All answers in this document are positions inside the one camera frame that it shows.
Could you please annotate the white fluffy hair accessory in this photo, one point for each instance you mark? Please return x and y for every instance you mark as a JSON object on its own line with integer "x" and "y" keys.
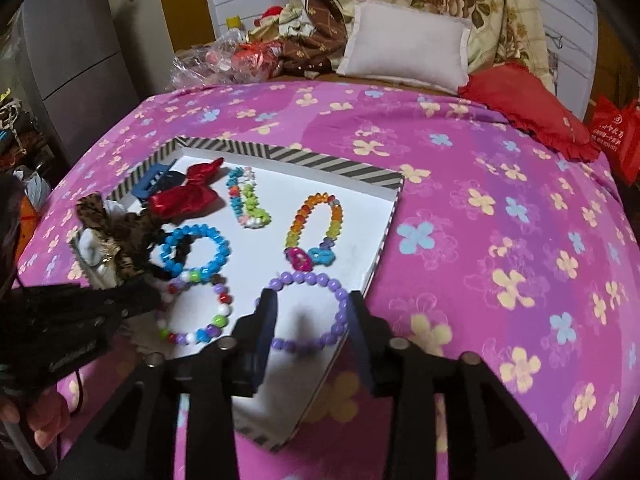
{"x": 95, "y": 252}

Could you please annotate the grey refrigerator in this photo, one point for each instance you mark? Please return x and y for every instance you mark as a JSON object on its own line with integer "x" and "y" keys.
{"x": 75, "y": 50}

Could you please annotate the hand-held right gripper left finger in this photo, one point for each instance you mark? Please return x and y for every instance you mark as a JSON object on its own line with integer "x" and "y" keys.
{"x": 265, "y": 327}

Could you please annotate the red frilled pillow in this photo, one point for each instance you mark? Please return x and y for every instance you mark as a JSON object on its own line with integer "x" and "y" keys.
{"x": 525, "y": 100}

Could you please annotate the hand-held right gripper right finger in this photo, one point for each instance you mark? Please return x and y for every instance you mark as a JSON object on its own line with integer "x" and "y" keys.
{"x": 362, "y": 342}

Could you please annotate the pink floral bed sheet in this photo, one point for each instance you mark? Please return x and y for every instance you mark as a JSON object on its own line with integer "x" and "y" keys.
{"x": 475, "y": 260}

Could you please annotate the yellow bottle cap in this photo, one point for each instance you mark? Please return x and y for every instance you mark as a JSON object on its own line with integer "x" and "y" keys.
{"x": 234, "y": 23}

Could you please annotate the white pillow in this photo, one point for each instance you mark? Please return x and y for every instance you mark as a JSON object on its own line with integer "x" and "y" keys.
{"x": 405, "y": 45}

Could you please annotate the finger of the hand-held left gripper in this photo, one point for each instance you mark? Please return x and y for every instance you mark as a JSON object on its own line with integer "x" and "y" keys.
{"x": 137, "y": 297}

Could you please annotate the clear plastic bags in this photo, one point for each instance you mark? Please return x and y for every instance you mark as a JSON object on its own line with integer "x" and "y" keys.
{"x": 210, "y": 65}

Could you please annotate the person's left hand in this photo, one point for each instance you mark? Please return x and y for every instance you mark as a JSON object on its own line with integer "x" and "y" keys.
{"x": 45, "y": 425}

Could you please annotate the shiny red hair bow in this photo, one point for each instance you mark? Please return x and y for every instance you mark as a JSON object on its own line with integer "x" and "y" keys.
{"x": 185, "y": 195}

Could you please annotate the leopard print hair bow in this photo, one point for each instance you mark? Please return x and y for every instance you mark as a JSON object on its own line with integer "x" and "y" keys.
{"x": 130, "y": 230}

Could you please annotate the striped cardboard box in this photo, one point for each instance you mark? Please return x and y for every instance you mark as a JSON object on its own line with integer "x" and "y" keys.
{"x": 360, "y": 220}

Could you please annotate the dark blue hair clip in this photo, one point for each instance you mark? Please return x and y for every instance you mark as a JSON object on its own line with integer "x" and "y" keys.
{"x": 145, "y": 185}

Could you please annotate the red and white plush toy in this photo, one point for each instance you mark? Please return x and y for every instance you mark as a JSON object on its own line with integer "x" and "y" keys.
{"x": 270, "y": 14}

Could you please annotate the red plastic bag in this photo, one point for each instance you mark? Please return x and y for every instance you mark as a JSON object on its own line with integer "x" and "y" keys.
{"x": 615, "y": 130}

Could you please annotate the brown patterned blanket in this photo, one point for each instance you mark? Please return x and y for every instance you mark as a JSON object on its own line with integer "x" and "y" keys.
{"x": 315, "y": 30}

